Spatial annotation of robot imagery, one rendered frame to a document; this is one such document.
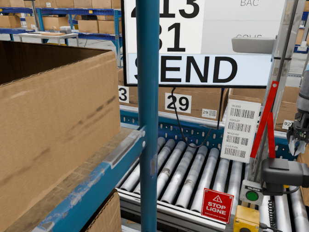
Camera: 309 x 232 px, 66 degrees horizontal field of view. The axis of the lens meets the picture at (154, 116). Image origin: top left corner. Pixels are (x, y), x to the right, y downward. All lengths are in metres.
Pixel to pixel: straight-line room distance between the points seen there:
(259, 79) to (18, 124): 0.72
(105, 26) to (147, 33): 6.36
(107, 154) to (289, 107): 1.18
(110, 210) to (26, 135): 0.20
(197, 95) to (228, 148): 0.65
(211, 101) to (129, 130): 1.08
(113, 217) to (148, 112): 0.17
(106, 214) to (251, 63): 0.61
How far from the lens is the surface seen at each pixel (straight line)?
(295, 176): 0.75
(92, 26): 6.83
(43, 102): 0.20
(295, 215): 1.16
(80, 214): 0.22
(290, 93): 1.65
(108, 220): 0.37
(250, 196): 0.83
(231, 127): 0.74
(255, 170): 0.82
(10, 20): 8.93
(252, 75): 0.80
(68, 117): 0.22
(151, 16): 0.28
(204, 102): 1.38
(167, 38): 0.74
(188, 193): 1.10
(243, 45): 0.77
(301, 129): 1.02
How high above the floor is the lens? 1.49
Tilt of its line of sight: 25 degrees down
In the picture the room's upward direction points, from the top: straight up
